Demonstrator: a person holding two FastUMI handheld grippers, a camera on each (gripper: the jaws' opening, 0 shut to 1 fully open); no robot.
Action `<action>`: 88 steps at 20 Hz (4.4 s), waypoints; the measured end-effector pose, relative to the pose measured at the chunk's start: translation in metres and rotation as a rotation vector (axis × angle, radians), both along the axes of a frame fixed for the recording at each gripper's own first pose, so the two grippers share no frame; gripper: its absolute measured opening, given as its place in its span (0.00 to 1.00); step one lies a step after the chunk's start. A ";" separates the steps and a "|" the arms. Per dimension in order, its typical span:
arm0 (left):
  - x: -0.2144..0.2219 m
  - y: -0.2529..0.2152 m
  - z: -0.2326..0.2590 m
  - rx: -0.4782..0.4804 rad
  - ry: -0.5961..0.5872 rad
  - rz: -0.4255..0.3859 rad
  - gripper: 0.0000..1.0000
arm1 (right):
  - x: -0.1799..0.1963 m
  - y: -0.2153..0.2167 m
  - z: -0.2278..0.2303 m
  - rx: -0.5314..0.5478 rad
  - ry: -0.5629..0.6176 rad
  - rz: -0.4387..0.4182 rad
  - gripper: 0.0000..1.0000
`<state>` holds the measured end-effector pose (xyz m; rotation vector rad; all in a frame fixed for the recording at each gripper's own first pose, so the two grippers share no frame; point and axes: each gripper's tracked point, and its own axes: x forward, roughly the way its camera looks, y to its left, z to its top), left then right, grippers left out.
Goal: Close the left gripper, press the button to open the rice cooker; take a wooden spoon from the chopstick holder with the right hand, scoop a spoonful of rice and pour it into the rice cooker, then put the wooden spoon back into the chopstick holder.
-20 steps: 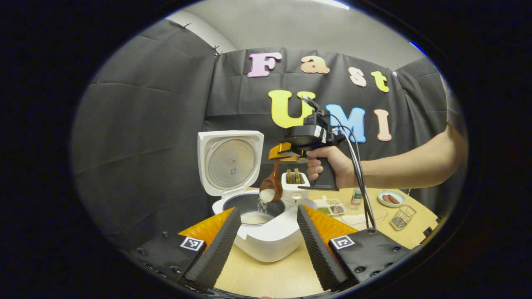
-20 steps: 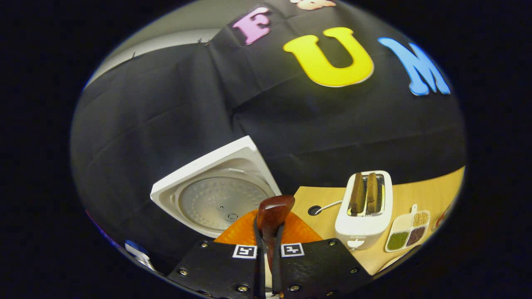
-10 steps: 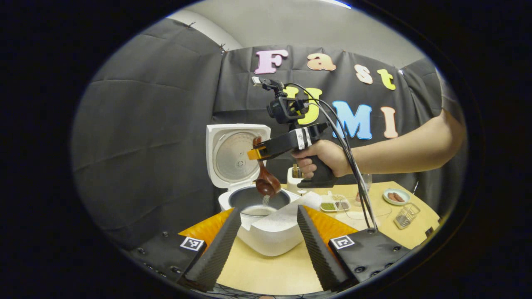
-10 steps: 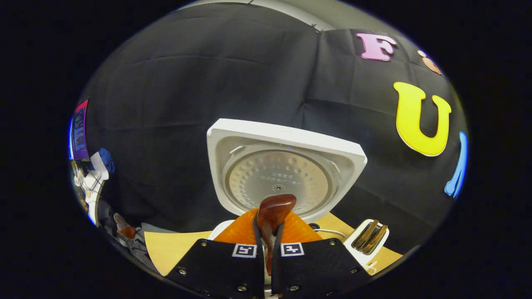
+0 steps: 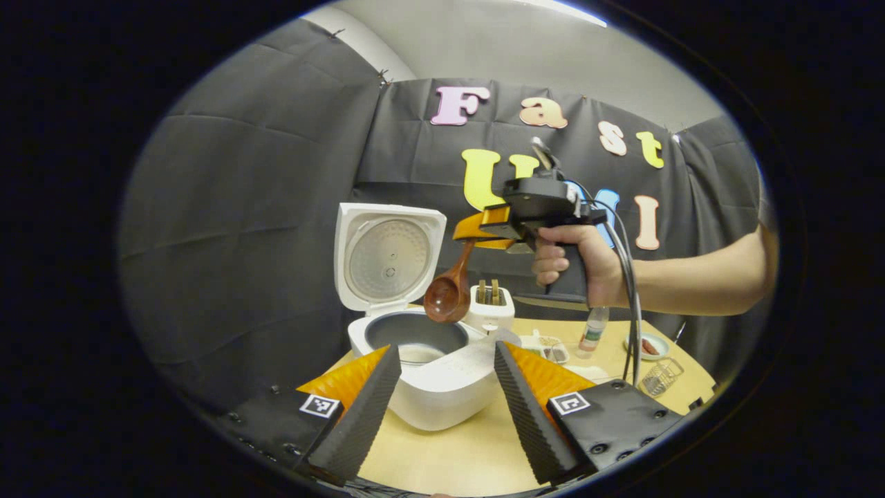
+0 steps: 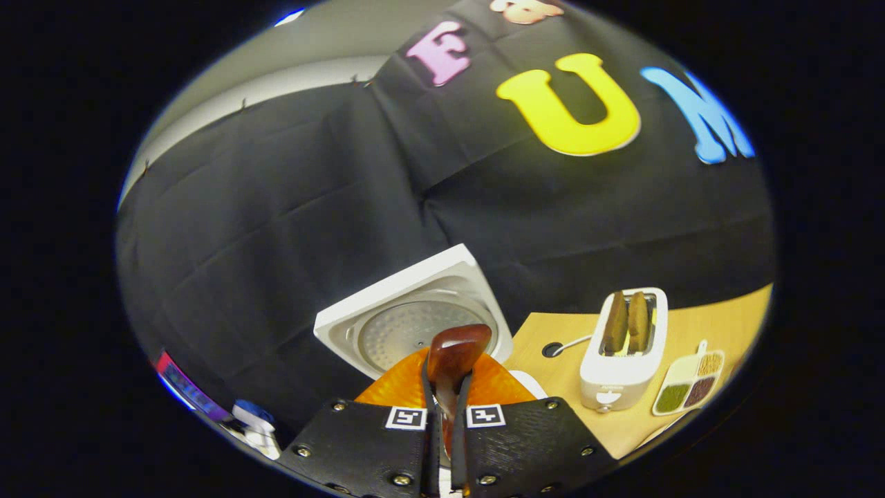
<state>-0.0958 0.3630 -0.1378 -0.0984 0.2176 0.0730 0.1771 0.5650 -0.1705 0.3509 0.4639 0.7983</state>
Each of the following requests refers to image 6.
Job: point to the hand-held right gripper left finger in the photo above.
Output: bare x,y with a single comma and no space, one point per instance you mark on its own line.
366,443

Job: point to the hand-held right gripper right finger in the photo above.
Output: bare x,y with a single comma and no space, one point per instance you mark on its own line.
525,443

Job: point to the white rice cooker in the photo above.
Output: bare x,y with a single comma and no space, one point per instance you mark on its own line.
415,304

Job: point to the white and blue object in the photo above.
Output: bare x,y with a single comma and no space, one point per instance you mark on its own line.
256,425

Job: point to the white toaster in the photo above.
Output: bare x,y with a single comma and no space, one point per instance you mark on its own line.
619,380

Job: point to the brown bread slice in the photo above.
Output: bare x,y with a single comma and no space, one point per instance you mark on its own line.
614,321
639,321

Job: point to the white sectioned grain dish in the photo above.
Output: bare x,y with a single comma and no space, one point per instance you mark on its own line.
674,395

